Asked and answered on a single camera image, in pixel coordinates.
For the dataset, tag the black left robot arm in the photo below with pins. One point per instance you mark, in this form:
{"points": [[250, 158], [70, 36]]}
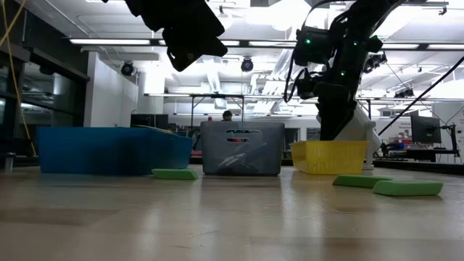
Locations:
{"points": [[163, 11]]}

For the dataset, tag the black desk frame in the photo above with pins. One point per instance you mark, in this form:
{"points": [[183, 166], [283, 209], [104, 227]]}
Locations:
{"points": [[217, 96]]}

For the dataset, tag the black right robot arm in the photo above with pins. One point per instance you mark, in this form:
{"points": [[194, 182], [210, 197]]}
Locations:
{"points": [[353, 54]]}

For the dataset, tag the black ceiling spotlight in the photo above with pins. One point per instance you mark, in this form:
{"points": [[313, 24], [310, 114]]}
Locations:
{"points": [[247, 65], [127, 68]]}

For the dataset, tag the silver metal cylinder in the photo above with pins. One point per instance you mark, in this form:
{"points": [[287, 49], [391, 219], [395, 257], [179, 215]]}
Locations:
{"points": [[9, 163]]}

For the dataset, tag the yellow mesh plastic basket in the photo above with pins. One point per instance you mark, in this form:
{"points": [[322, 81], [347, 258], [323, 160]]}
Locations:
{"points": [[326, 157]]}

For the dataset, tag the black computer monitor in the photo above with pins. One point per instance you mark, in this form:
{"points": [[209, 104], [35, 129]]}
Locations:
{"points": [[426, 129]]}

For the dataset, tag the ceiling light strip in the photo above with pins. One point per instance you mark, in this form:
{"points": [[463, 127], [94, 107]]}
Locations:
{"points": [[108, 41]]}

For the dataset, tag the teal plastic bin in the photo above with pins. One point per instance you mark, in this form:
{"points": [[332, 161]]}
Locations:
{"points": [[108, 152]]}

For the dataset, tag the grey translucent plastic bin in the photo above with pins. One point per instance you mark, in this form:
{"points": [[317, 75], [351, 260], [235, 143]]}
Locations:
{"points": [[214, 137]]}

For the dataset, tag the person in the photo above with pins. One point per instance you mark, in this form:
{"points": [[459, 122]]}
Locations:
{"points": [[227, 116]]}

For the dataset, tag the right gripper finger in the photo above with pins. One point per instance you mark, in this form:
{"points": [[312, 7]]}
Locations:
{"points": [[334, 127]]}

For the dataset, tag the black aluminium table frame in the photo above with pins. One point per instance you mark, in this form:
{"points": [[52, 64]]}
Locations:
{"points": [[435, 167]]}

